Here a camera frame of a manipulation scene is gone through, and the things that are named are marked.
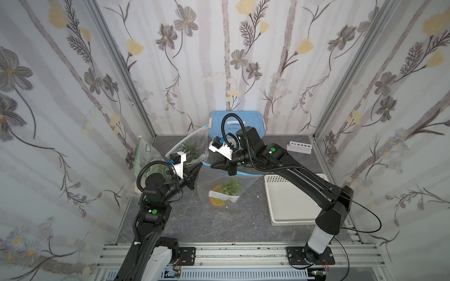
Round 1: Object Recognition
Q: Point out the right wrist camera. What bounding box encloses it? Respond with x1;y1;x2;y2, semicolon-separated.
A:
209;137;233;160

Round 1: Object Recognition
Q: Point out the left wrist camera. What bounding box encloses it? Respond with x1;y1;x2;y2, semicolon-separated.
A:
169;152;187;179

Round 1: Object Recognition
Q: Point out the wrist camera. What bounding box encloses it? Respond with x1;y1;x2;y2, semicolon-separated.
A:
209;137;233;160
169;152;187;179

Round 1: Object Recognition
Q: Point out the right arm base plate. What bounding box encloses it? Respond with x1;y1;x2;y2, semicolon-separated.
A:
285;247;336;266

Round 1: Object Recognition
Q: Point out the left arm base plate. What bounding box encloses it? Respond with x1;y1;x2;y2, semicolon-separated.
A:
168;247;196;266

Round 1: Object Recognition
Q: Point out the green-zip bag with pineapple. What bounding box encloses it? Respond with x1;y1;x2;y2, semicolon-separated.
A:
125;136;172;197

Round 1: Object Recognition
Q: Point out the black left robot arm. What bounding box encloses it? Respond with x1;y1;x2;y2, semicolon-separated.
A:
114;160;203;281

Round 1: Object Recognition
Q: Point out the blue-zip clear plastic bag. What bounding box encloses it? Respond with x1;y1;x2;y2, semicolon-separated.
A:
196;162;262;208

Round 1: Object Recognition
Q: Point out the blue-lidded white storage box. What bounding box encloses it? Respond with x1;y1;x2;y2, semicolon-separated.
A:
209;111;265;139

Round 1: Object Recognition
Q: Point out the white perforated plastic tray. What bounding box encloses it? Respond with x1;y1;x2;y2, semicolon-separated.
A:
264;174;321;226

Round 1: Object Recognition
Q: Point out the white-zip bag with pineapple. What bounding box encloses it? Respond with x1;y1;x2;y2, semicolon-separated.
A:
165;125;209;163

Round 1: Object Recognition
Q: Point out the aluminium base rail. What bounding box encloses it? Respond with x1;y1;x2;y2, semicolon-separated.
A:
92;241;391;281

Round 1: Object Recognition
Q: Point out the white test tube rack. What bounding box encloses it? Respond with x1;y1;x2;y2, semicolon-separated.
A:
287;141;312;155

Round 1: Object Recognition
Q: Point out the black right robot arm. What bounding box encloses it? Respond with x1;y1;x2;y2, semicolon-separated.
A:
209;126;353;256

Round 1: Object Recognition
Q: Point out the yellow toy pineapple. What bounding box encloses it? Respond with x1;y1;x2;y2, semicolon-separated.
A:
209;178;243;207

